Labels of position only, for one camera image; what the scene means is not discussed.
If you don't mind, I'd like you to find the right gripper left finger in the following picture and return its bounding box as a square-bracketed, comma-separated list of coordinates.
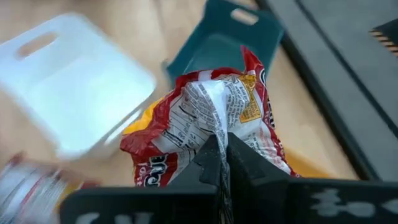
[59, 134, 223, 224]

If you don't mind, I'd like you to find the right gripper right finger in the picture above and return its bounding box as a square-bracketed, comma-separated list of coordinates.
[226, 132, 398, 224]

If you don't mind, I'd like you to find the red Maruchan noodle packet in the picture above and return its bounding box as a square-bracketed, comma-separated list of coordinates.
[119, 45, 301, 187]
[0, 152, 100, 224]

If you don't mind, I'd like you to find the white plastic bin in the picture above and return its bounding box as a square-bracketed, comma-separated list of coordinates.
[0, 12, 158, 161]

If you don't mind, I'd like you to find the teal plastic bin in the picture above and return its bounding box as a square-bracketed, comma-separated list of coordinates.
[164, 0, 285, 90]

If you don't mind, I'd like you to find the hazard striped black floor mat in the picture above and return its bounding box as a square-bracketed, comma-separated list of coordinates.
[369, 18, 398, 58]

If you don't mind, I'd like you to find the black aluminium table frame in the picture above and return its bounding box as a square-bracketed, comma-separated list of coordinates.
[254, 0, 383, 183]

